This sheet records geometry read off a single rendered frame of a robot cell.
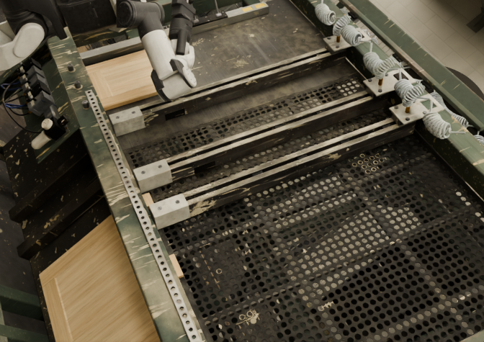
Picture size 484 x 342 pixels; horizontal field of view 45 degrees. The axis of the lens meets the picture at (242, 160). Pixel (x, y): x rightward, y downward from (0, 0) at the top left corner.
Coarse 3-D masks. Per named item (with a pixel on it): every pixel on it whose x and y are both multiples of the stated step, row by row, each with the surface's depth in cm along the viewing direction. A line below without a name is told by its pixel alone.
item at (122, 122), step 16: (352, 16) 245; (336, 32) 252; (336, 48) 252; (272, 64) 251; (288, 64) 253; (304, 64) 251; (320, 64) 256; (336, 64) 260; (224, 80) 245; (240, 80) 246; (256, 80) 246; (272, 80) 250; (288, 80) 254; (192, 96) 238; (208, 96) 240; (224, 96) 244; (128, 112) 233; (144, 112) 233; (160, 112) 235; (176, 112) 239; (112, 128) 235; (128, 128) 233
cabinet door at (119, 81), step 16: (96, 64) 264; (112, 64) 263; (128, 64) 263; (144, 64) 263; (96, 80) 256; (112, 80) 256; (128, 80) 256; (144, 80) 255; (112, 96) 248; (128, 96) 248; (144, 96) 248
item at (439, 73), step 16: (352, 0) 333; (368, 0) 328; (368, 16) 323; (384, 16) 317; (384, 32) 312; (400, 32) 307; (400, 48) 303; (416, 48) 298; (432, 64) 289; (448, 80) 281; (464, 96) 273; (480, 112) 266; (352, 160) 282
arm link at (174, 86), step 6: (180, 60) 214; (186, 66) 214; (168, 78) 202; (174, 78) 200; (180, 78) 200; (168, 84) 201; (174, 84) 201; (180, 84) 200; (186, 84) 200; (162, 90) 202; (168, 90) 202; (174, 90) 202; (180, 90) 202; (186, 90) 203; (168, 96) 203; (174, 96) 204
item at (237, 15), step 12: (228, 12) 285; (240, 12) 285; (252, 12) 286; (264, 12) 290; (204, 24) 279; (216, 24) 282; (168, 36) 275; (96, 48) 268; (108, 48) 268; (120, 48) 268; (132, 48) 271; (84, 60) 264; (96, 60) 267
